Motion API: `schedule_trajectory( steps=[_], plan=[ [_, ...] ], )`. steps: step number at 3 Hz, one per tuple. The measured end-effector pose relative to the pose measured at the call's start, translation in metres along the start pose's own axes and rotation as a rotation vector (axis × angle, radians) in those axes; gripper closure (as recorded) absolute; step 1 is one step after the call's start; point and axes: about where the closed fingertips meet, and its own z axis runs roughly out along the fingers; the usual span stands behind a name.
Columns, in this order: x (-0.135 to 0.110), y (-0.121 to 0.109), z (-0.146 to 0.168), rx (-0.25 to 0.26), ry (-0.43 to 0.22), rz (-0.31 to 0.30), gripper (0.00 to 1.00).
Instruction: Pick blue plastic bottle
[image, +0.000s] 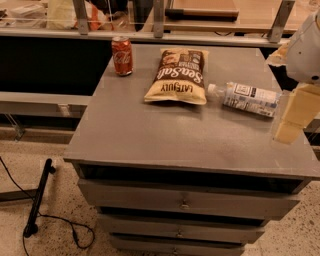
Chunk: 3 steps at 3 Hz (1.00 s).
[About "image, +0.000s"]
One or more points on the clear plastic water bottle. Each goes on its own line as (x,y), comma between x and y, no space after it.
(246,98)

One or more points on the brown sea salt chips bag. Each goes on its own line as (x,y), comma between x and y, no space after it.
(179,76)

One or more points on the wooden table in background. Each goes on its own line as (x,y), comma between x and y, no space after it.
(253,16)

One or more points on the grey metal railing frame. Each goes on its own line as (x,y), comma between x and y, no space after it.
(35,59)

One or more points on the grey drawer cabinet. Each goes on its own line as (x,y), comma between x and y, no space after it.
(181,179)

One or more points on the yellow plastic bag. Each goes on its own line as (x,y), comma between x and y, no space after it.
(66,14)

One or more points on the red cola can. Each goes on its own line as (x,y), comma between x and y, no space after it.
(122,55)

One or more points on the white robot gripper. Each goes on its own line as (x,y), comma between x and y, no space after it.
(305,55)

